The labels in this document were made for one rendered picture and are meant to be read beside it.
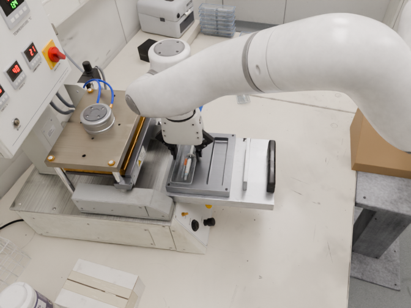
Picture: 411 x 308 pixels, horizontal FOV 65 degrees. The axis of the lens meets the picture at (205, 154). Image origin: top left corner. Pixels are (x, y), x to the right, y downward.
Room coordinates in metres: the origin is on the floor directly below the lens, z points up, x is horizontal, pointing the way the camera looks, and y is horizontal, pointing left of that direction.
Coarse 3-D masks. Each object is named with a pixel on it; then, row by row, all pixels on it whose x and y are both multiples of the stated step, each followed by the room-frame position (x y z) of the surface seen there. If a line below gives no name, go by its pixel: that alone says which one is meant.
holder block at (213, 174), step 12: (216, 144) 0.61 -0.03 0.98; (228, 144) 0.60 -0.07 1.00; (204, 156) 0.56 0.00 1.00; (216, 156) 0.57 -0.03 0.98; (228, 156) 0.55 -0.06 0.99; (204, 168) 0.52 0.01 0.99; (216, 168) 0.53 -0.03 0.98; (228, 168) 0.51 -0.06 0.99; (168, 180) 0.49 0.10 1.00; (204, 180) 0.48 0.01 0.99; (216, 180) 0.49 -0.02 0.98; (228, 180) 0.47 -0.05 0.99; (180, 192) 0.47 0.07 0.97; (192, 192) 0.46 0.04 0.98; (204, 192) 0.45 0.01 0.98; (216, 192) 0.45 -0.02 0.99; (228, 192) 0.44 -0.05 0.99
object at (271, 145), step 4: (272, 140) 0.58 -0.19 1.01; (268, 144) 0.57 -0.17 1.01; (272, 144) 0.57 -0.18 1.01; (268, 148) 0.56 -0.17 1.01; (272, 148) 0.55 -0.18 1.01; (268, 152) 0.54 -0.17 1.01; (272, 152) 0.54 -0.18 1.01; (268, 156) 0.53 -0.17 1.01; (272, 156) 0.53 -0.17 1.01; (268, 160) 0.52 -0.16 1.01; (272, 160) 0.51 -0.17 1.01; (268, 164) 0.50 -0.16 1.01; (272, 164) 0.50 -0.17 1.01; (268, 168) 0.49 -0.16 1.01; (272, 168) 0.49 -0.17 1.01; (268, 172) 0.48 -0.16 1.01; (272, 172) 0.47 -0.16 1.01; (268, 176) 0.46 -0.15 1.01; (272, 176) 0.46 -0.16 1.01; (268, 180) 0.45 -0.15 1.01; (272, 180) 0.45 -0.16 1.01; (268, 184) 0.44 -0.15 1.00; (272, 184) 0.44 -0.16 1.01; (268, 188) 0.44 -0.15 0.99; (272, 188) 0.44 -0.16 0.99
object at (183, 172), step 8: (184, 152) 0.58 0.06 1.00; (192, 152) 0.57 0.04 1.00; (176, 160) 0.55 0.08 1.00; (184, 160) 0.55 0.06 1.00; (192, 160) 0.54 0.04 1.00; (176, 168) 0.52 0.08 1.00; (184, 168) 0.52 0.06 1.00; (192, 168) 0.52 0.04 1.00; (176, 176) 0.50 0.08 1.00; (184, 176) 0.49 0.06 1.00; (192, 176) 0.49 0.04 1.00
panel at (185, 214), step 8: (176, 208) 0.45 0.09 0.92; (184, 208) 0.47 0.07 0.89; (192, 208) 0.48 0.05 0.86; (200, 208) 0.50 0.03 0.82; (208, 208) 0.52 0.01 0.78; (176, 216) 0.43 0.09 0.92; (184, 216) 0.44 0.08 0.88; (192, 216) 0.46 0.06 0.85; (200, 216) 0.48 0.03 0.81; (208, 216) 0.50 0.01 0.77; (184, 224) 0.42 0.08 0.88; (192, 224) 0.44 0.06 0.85; (200, 224) 0.46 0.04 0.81; (192, 232) 0.42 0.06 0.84; (200, 232) 0.43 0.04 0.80; (208, 232) 0.45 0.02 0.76; (200, 240) 0.41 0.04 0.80
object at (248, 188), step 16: (240, 144) 0.61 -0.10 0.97; (256, 144) 0.61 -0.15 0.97; (240, 160) 0.56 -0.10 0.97; (256, 160) 0.55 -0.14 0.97; (240, 176) 0.50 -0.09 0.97; (256, 176) 0.50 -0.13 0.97; (176, 192) 0.47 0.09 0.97; (240, 192) 0.45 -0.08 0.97; (256, 192) 0.44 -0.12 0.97; (272, 192) 0.44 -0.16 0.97; (256, 208) 0.41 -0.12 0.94; (272, 208) 0.41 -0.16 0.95
